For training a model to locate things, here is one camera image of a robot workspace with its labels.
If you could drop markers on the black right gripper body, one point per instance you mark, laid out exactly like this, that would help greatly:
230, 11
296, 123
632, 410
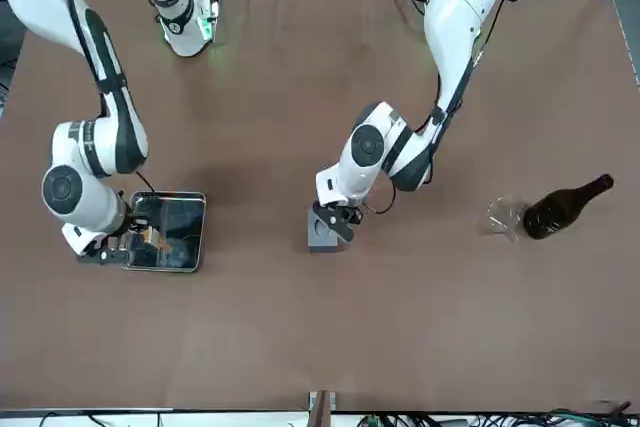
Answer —
134, 228

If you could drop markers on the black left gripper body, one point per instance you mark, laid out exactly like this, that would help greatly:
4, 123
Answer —
350, 213

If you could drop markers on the grey part base block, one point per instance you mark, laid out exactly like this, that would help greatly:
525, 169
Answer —
322, 243

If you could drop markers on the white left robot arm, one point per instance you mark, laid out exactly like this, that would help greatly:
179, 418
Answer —
450, 22

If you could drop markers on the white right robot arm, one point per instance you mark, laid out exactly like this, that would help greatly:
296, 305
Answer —
100, 147

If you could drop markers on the shiny metal tray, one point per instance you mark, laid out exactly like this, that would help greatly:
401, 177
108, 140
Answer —
185, 227

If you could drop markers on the clear glass cup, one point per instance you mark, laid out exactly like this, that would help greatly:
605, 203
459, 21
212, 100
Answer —
500, 217

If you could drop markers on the dark brown glass bottle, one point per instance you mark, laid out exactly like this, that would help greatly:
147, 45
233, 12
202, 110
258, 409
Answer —
550, 219

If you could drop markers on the table edge clamp bracket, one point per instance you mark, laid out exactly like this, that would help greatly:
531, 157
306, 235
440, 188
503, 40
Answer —
322, 409

